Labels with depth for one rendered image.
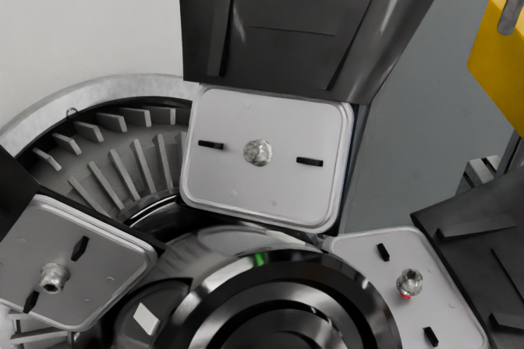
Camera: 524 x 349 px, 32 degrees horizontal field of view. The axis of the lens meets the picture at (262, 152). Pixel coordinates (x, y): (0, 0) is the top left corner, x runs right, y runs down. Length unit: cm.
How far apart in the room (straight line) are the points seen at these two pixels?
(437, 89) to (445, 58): 6
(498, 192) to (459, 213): 3
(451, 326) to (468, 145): 121
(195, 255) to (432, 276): 15
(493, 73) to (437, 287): 47
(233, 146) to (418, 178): 124
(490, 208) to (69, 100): 27
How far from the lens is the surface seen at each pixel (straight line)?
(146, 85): 61
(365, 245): 50
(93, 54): 65
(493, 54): 94
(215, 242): 41
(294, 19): 44
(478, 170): 106
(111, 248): 41
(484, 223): 53
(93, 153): 55
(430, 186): 172
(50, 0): 65
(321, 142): 43
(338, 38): 43
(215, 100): 47
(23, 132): 60
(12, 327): 54
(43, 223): 41
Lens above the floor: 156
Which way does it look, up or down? 44 degrees down
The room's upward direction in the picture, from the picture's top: 9 degrees clockwise
